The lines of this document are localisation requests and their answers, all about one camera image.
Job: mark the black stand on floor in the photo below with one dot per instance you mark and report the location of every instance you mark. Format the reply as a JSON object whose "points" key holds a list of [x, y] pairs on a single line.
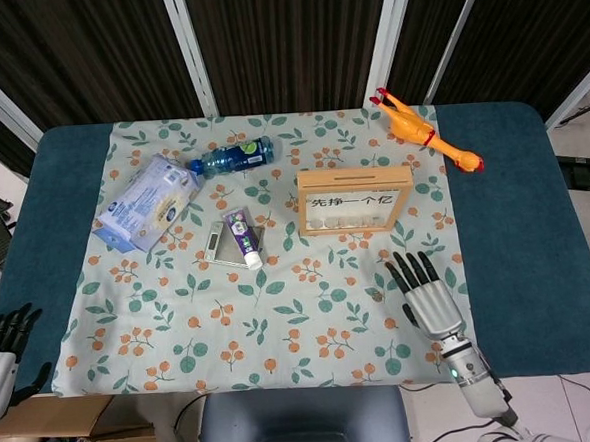
{"points": [[581, 113]]}

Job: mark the dark folding screen partition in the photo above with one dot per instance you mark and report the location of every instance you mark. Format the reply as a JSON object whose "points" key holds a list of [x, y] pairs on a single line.
{"points": [[289, 41]]}

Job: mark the blue tissue pack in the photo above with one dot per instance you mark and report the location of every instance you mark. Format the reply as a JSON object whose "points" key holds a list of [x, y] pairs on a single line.
{"points": [[146, 205]]}

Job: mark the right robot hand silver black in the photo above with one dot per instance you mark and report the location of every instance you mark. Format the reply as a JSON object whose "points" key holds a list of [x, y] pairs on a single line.
{"points": [[433, 308]]}

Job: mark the teal table cover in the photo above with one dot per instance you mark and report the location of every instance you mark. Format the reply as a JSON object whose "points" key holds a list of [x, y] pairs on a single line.
{"points": [[513, 192]]}

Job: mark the blue plastic water bottle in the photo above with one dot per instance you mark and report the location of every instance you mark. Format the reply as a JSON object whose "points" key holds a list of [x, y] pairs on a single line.
{"points": [[236, 156]]}

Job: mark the yellow rubber chicken toy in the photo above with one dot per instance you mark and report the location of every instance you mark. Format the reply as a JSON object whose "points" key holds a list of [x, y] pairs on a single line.
{"points": [[411, 123]]}

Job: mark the black case on floor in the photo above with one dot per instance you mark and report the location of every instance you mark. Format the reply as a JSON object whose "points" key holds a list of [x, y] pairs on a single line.
{"points": [[585, 170]]}

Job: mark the purple toothpaste tube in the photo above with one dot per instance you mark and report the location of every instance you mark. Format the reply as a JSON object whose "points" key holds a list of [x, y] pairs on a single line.
{"points": [[242, 236]]}

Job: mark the row of grey round pieces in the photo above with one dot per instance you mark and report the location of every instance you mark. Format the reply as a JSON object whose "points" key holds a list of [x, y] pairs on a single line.
{"points": [[345, 221]]}

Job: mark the silver pocket scale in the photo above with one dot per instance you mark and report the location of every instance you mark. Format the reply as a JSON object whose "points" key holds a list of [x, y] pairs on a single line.
{"points": [[216, 243]]}

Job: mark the large cardboard box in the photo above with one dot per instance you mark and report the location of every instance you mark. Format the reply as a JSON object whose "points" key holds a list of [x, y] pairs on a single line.
{"points": [[87, 419]]}

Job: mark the wooden frame money box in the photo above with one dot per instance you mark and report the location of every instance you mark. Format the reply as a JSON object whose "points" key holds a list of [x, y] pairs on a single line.
{"points": [[352, 180]]}

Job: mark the small coin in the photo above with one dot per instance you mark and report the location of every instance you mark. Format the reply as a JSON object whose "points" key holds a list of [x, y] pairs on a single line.
{"points": [[377, 296]]}

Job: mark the grey blue chair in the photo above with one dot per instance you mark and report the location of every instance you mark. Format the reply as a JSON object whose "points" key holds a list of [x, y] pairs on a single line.
{"points": [[302, 426]]}

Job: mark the floral patterned tablecloth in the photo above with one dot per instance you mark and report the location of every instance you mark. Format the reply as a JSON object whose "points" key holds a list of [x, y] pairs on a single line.
{"points": [[281, 322]]}

